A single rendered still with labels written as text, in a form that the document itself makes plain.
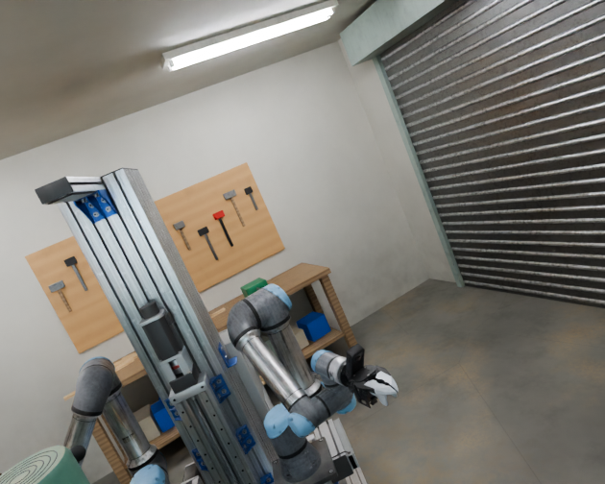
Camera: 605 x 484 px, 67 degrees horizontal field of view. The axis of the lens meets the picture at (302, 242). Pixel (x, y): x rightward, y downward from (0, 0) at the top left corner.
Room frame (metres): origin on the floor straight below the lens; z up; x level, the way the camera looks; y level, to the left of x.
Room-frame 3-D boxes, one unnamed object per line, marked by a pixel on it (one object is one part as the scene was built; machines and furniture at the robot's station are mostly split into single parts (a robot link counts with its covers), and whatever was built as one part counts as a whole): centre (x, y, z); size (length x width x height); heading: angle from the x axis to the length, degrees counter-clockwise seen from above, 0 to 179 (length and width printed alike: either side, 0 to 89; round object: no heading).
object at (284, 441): (1.48, 0.32, 0.98); 0.13 x 0.12 x 0.14; 118
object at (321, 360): (1.30, 0.08, 1.22); 0.11 x 0.08 x 0.09; 27
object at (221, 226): (4.03, 1.12, 1.50); 2.00 x 0.04 x 0.90; 109
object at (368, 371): (1.15, 0.00, 1.21); 0.12 x 0.08 x 0.09; 27
